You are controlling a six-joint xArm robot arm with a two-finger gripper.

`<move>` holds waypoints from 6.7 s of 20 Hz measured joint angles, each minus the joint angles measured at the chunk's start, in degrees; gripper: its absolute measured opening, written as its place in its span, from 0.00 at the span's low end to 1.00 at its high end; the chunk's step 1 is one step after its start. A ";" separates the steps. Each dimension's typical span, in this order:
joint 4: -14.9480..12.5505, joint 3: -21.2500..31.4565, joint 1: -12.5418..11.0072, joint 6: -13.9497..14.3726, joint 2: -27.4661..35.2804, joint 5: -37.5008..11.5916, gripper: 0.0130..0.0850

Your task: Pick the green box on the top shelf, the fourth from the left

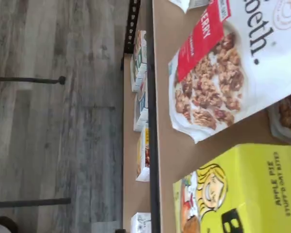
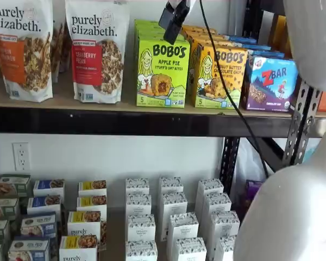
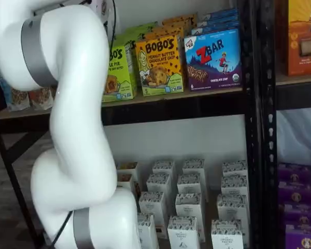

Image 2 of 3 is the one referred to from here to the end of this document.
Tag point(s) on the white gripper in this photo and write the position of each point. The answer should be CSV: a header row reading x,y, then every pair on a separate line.
x,y
172,3

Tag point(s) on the green Bobo's apple pie box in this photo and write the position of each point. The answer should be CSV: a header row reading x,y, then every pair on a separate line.
x,y
148,22
163,89
150,34
149,28

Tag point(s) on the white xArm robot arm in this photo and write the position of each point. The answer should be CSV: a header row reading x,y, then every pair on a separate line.
x,y
288,212

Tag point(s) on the orange Bobo's peanut butter box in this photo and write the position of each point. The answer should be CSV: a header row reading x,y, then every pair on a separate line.
x,y
193,28
195,34
209,95
201,41

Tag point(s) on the blue Zbar snack box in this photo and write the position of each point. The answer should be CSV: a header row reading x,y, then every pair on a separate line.
x,y
271,89
269,54
258,47
241,40

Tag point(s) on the yellow snack box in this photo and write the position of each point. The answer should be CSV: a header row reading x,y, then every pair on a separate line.
x,y
281,35

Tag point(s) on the black metal shelf beam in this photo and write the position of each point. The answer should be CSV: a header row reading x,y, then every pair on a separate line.
x,y
125,122

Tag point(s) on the wooden shelf board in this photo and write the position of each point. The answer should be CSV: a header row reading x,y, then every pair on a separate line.
x,y
63,95
115,231

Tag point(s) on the perforated metal shelf upright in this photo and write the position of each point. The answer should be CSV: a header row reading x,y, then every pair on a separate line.
x,y
230,163
298,130

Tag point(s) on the white floral print box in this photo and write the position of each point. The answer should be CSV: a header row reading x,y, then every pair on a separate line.
x,y
171,185
216,202
138,204
224,223
210,186
190,250
174,204
141,227
182,225
137,186
141,251
225,248

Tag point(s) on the black diagonal shelf brace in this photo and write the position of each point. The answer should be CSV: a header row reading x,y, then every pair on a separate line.
x,y
271,152

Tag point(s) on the yellow label granola box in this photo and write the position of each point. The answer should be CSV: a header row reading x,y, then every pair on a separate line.
x,y
91,203
78,247
84,223
92,187

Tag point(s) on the blue label granola box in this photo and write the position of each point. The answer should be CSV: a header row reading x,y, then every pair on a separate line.
x,y
38,225
49,186
28,250
43,204

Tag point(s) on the red label granola bag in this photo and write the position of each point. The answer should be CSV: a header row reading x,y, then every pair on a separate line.
x,y
97,65

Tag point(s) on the orange label granola bag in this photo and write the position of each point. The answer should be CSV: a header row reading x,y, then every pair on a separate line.
x,y
21,59

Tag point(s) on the white plastic bag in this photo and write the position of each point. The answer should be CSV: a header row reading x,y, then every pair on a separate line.
x,y
247,163

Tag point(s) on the purple snack package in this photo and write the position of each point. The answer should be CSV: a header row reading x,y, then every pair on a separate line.
x,y
252,195

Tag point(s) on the white wall outlet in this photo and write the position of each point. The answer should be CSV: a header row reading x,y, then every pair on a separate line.
x,y
21,156

